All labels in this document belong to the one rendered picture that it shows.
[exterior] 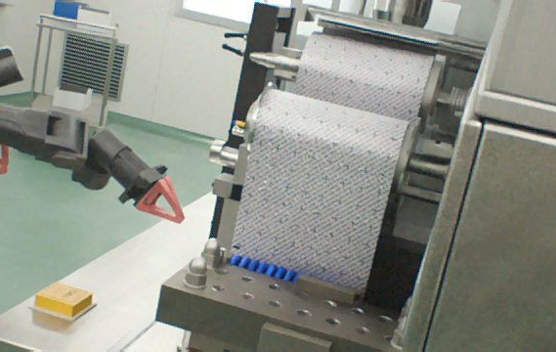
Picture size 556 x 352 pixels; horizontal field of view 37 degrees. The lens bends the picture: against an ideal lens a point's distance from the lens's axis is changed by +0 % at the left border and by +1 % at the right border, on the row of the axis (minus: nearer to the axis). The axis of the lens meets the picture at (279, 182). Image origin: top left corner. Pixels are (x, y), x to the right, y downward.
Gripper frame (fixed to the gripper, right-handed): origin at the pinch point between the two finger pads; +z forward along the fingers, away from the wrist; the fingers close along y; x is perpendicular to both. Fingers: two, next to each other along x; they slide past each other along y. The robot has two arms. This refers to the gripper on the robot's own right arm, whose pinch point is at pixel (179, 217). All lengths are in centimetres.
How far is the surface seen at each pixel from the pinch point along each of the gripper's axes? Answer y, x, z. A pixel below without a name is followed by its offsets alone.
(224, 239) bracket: -8.0, -0.3, 7.6
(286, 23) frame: -47, 29, -17
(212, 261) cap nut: 8.2, 2.3, 9.7
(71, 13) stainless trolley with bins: -430, -131, -212
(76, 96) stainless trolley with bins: -431, -175, -171
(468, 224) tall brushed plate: 84, 48, 23
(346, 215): 0.3, 20.8, 20.0
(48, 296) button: 12.7, -20.3, -5.7
